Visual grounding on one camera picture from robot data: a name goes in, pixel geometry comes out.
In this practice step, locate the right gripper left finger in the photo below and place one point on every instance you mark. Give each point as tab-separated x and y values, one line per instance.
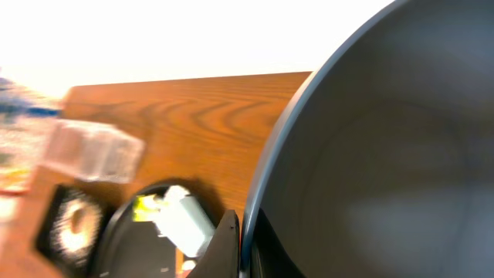
221	258

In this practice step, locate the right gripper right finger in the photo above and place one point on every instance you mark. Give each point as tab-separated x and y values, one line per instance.
268	257

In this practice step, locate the brown food piece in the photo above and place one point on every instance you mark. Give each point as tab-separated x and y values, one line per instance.
78	220

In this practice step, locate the wooden chopstick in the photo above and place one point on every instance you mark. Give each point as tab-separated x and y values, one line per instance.
179	258

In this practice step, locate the crumpled white tissue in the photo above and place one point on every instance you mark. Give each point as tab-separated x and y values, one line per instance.
174	194

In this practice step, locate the round black serving tray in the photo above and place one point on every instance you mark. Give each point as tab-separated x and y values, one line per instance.
134	249

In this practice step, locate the yellow green snack wrapper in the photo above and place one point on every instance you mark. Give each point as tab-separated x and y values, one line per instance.
146	208

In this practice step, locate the pile of white rice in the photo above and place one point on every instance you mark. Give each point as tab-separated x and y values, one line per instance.
75	249

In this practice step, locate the black rectangular tray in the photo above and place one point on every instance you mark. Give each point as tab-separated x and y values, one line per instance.
42	240

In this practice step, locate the clear plastic storage bin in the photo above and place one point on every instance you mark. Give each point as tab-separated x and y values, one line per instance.
91	151

